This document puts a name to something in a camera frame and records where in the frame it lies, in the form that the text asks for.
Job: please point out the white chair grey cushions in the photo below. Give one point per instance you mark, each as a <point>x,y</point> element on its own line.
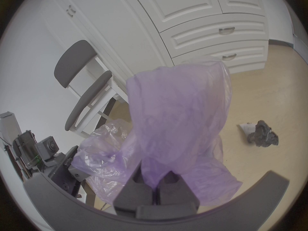
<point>72,64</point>

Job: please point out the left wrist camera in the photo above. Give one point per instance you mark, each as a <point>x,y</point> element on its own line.
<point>48,147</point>

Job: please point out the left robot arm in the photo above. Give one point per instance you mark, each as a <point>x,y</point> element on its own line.
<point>24,148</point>

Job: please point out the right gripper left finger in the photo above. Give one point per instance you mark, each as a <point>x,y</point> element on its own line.
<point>134,191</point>

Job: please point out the white wardrobe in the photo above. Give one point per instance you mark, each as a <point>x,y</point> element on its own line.
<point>192,32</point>

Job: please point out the purple plastic bag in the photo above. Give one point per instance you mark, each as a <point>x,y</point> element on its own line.
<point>180,117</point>

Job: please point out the white printed paper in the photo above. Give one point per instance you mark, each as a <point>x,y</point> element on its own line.
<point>246,128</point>

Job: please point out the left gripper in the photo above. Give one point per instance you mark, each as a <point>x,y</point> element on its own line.
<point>60,174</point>

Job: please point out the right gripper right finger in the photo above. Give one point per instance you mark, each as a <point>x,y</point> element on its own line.
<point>178,191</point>

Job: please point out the black plastic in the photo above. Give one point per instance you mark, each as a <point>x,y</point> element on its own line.
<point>263,136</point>

